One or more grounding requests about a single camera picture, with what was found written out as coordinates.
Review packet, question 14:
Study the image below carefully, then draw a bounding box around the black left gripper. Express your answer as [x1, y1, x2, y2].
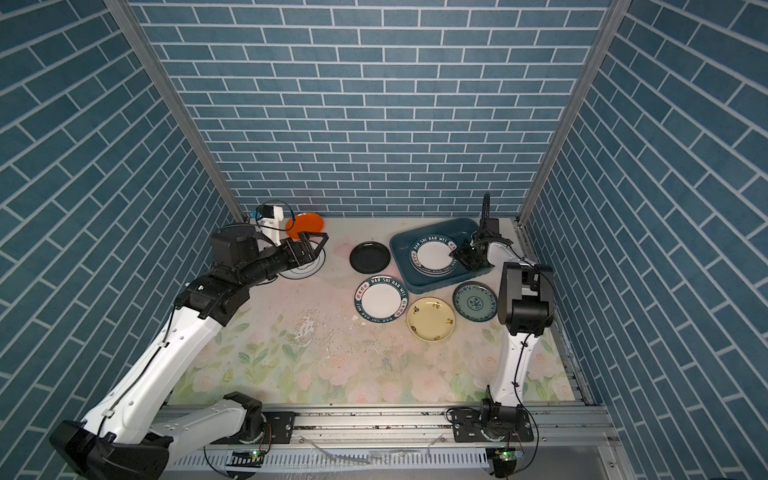
[236, 231, 327, 292]

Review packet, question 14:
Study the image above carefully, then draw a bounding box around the white plate cloud motif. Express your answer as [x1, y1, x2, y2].
[279, 249, 326, 280]

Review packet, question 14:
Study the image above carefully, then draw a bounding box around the green rim plate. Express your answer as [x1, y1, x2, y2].
[354, 275, 409, 324]
[409, 234, 458, 277]

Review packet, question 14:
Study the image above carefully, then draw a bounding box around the yellow floral plate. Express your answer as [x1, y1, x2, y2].
[406, 297, 456, 342]

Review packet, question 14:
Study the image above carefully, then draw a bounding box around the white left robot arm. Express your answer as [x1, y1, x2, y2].
[50, 224, 328, 479]

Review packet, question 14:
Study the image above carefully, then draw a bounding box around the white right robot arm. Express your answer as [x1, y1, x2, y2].
[451, 237, 556, 407]

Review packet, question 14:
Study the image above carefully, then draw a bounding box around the teal plastic bin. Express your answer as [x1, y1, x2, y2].
[389, 218, 492, 294]

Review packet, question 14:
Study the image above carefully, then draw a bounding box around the orange plate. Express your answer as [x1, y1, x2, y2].
[285, 213, 324, 240]

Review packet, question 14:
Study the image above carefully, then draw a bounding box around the green blue floral plate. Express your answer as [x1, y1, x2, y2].
[452, 281, 498, 323]

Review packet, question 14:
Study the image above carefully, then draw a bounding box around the black plate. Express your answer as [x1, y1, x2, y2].
[349, 241, 391, 275]

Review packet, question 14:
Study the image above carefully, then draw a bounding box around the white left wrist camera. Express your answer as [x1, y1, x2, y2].
[255, 205, 284, 246]

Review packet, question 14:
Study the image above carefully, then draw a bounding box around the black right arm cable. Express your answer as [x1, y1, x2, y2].
[479, 191, 541, 421]

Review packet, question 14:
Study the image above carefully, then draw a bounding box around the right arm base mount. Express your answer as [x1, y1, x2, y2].
[445, 406, 534, 443]

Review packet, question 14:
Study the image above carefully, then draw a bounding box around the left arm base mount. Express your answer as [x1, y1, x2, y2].
[214, 392, 297, 444]

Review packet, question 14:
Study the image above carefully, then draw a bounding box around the aluminium front rail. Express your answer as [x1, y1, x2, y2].
[107, 404, 637, 480]

